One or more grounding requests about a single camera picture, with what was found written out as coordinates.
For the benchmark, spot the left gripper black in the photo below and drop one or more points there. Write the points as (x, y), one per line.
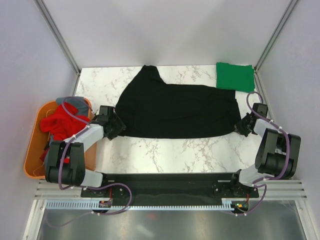
(119, 126)

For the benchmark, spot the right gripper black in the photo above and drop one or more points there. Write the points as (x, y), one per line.
(238, 128)

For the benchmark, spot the black t shirt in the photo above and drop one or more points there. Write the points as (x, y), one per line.
(151, 108)

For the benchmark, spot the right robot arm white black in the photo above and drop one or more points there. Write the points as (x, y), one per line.
(278, 152)

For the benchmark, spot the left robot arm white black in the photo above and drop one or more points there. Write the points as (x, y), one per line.
(65, 163)

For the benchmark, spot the grey t shirt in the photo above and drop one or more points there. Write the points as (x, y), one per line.
(78, 101)

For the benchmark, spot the red t shirt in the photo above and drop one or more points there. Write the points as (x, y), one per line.
(60, 125)

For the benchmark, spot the folded green t shirt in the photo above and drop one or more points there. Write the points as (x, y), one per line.
(235, 77)

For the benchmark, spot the orange plastic basket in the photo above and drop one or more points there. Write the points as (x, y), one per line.
(36, 157)

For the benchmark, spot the white slotted cable duct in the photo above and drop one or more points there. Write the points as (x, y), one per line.
(98, 205)

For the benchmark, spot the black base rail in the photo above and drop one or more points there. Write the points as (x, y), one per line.
(168, 189)

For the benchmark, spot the right aluminium frame post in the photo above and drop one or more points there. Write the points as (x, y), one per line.
(276, 33)

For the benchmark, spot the aluminium frame post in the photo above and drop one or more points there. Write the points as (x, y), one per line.
(43, 9)
(276, 33)

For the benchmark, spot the left aluminium frame post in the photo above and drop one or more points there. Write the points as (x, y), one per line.
(43, 9)

